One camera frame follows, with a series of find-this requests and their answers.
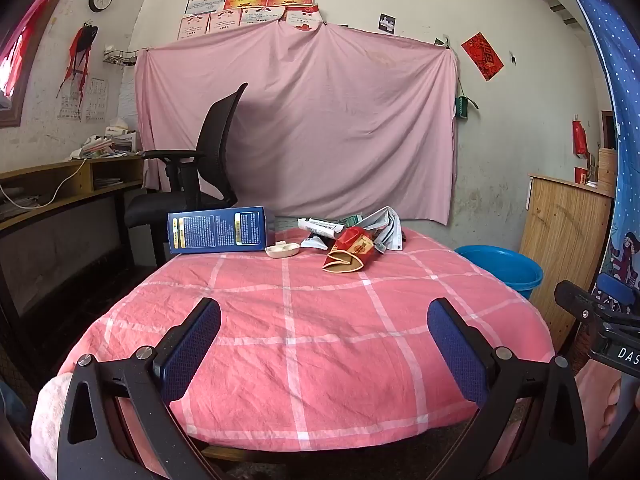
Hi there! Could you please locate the white cable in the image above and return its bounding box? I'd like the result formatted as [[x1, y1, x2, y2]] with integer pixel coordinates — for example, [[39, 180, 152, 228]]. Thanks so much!
[[0, 159, 88, 208]]

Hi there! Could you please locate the black office chair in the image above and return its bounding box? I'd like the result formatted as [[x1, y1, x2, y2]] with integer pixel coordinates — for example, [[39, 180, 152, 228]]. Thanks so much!
[[124, 82, 249, 268]]

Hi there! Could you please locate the wooden window frame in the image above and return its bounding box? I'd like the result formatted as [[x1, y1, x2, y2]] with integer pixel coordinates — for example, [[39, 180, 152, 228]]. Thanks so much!
[[0, 0, 57, 128]]

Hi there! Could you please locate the person's right hand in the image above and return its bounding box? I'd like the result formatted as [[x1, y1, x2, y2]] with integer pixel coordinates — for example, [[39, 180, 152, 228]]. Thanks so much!
[[574, 360, 632, 461]]

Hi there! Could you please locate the wooden desk with shelves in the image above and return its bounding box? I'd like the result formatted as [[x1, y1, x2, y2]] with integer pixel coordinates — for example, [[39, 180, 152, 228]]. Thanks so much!
[[0, 154, 151, 311]]

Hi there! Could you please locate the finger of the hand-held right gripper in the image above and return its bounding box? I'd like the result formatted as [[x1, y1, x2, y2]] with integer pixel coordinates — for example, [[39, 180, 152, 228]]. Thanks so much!
[[554, 280, 608, 328], [595, 272, 640, 316]]

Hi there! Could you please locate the printed paper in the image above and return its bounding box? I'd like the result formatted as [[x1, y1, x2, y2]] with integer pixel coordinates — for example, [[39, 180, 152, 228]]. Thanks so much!
[[360, 206, 407, 256]]

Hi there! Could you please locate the wire wall rack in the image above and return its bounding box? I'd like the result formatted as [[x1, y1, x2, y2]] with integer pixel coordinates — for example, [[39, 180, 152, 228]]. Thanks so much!
[[103, 45, 141, 67]]

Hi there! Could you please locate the pink hanging sheet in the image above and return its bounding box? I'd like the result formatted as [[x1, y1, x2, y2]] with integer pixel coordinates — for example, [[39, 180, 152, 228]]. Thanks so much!
[[134, 21, 460, 226]]

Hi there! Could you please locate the red gold packet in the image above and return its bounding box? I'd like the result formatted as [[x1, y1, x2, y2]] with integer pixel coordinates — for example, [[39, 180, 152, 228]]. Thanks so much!
[[322, 226, 383, 273]]

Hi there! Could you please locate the green hanging pouch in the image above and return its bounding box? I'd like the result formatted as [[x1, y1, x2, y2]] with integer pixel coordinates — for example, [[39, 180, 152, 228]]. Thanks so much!
[[452, 94, 479, 120]]

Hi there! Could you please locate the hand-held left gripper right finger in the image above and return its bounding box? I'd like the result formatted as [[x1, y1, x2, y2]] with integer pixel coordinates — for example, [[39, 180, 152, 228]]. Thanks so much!
[[426, 297, 590, 480]]

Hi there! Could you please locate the blue plastic basin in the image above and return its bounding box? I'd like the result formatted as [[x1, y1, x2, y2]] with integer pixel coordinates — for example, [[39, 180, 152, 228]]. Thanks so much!
[[454, 245, 544, 308]]

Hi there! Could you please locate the dark wooden door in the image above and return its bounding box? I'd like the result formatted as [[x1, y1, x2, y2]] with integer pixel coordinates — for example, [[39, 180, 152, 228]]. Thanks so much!
[[600, 110, 619, 151]]

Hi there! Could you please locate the red window curtain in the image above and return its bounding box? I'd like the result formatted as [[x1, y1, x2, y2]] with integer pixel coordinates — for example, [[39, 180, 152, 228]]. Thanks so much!
[[0, 0, 53, 97]]

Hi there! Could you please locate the pink checked tablecloth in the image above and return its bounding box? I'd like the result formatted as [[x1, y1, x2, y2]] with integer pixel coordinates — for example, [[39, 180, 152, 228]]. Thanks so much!
[[57, 227, 556, 453]]

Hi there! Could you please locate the red black hanging kite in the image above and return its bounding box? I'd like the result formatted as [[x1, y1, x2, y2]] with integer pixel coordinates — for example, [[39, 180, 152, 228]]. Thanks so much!
[[56, 20, 99, 101]]

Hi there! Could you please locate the blue dotted printed curtain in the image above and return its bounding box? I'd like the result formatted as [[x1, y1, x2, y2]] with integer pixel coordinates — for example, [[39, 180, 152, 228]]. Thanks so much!
[[555, 0, 640, 306]]

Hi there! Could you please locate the wooden board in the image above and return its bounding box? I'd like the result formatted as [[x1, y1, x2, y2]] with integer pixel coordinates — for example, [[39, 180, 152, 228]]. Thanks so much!
[[520, 173, 615, 356]]

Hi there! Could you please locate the stack of books and papers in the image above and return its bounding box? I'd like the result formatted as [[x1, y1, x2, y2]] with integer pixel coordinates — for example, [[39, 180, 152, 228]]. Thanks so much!
[[70, 115, 143, 161]]

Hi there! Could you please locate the blue cardboard box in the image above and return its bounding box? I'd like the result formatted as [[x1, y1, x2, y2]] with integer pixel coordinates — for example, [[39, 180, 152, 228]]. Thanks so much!
[[167, 205, 276, 255]]

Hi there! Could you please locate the white round dish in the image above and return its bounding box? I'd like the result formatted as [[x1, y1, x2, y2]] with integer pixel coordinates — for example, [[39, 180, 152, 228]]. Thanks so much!
[[264, 241, 301, 260]]

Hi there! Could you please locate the printed wall chart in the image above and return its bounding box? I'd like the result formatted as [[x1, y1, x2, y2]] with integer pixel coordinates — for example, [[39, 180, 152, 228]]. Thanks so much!
[[85, 77, 108, 122], [57, 85, 86, 121]]

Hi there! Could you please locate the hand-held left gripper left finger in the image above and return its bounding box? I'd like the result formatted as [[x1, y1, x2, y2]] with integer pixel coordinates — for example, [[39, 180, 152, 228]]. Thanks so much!
[[56, 297, 223, 480]]

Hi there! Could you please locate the red paper wall poster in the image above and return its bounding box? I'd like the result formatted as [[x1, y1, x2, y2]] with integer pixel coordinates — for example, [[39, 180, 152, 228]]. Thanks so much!
[[461, 32, 505, 82]]

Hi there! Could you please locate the white toothpaste tube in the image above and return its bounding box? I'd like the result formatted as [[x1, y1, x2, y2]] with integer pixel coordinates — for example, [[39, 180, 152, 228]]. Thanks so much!
[[297, 216, 346, 238]]

